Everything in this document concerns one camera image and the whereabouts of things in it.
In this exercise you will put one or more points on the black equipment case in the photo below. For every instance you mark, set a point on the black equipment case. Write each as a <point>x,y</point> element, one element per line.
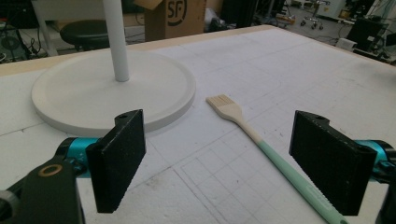
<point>365,32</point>

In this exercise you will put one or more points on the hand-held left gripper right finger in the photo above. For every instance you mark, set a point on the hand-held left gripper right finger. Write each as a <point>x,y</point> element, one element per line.
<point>334,161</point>

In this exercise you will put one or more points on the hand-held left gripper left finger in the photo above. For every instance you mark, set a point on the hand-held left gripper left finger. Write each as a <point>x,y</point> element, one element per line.
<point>116,161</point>

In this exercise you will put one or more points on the white power adapter box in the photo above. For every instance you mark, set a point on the white power adapter box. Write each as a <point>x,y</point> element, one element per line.
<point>346,44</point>

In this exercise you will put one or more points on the brown cardboard box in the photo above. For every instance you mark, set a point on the brown cardboard box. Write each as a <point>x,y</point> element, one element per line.
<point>174,18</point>

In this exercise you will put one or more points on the white round stand with pole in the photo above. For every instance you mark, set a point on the white round stand with pole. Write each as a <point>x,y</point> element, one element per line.
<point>112,90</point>

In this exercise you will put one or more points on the black round stool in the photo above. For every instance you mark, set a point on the black round stool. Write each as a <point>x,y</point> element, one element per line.
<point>84,34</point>

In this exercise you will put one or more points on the office chair wheeled base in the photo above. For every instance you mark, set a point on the office chair wheeled base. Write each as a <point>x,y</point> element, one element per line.
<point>312,19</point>

